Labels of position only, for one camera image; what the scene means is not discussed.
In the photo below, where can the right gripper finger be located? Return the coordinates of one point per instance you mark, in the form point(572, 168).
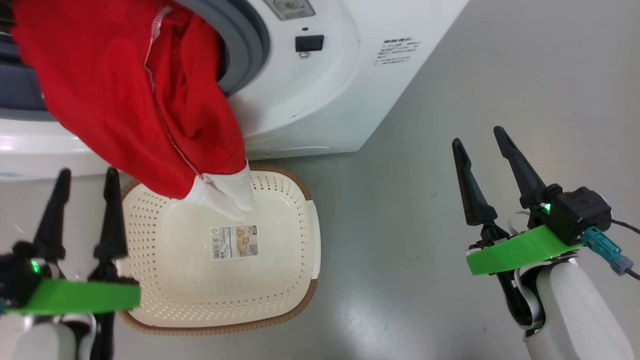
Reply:
point(525, 175)
point(475, 200)

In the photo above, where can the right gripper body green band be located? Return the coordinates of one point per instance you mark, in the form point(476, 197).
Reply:
point(520, 252)

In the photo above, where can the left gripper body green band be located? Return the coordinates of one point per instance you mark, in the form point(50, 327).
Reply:
point(85, 296)

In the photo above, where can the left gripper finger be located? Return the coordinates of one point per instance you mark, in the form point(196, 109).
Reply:
point(111, 225)
point(54, 220)

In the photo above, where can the red and white garment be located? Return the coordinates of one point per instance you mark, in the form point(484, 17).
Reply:
point(115, 95)

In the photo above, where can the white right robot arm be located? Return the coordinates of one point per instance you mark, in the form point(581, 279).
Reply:
point(570, 310)

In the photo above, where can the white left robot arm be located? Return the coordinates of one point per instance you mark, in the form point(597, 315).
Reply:
point(40, 340)

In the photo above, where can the paper label in basket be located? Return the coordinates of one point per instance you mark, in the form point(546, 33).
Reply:
point(234, 242)

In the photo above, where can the cream perforated laundry basket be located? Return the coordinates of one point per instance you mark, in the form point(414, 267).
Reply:
point(280, 280)

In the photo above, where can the white front-load washing machine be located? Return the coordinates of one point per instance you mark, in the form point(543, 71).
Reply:
point(325, 95)

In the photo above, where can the black door latch socket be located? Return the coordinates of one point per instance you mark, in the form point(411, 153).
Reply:
point(309, 43)

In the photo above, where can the grey warning sticker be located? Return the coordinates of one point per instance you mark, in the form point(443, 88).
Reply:
point(290, 7)

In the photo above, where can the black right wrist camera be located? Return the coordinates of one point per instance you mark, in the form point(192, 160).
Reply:
point(575, 210)

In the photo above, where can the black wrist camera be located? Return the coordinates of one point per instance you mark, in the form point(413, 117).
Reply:
point(17, 277)
point(575, 210)

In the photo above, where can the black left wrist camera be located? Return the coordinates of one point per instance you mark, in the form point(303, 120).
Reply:
point(17, 277)

